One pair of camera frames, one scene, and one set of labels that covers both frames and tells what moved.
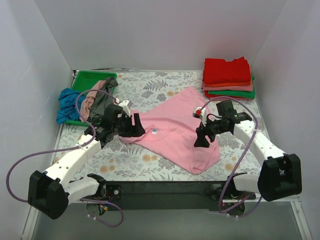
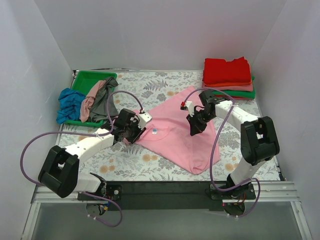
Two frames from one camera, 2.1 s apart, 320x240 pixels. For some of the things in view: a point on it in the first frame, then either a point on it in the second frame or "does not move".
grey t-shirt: (103, 99) does not move
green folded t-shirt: (236, 94) does not move
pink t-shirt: (170, 130) does not move
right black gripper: (203, 131) → (195, 120)
